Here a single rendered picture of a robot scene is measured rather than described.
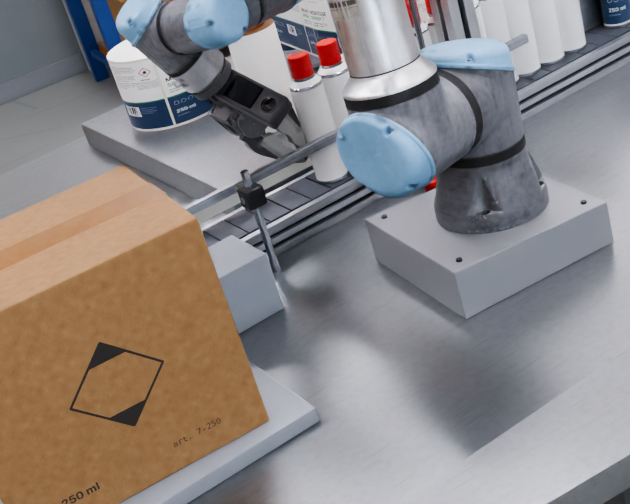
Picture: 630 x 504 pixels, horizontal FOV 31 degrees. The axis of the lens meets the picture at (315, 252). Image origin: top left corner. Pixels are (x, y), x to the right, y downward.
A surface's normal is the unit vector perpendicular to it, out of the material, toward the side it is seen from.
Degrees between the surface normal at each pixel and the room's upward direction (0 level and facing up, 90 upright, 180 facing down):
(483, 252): 3
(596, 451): 0
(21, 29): 90
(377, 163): 96
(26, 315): 90
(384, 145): 95
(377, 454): 0
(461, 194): 70
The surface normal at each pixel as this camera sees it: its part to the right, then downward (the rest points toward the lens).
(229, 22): 0.68, -0.01
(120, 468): 0.46, 0.29
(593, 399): -0.26, -0.85
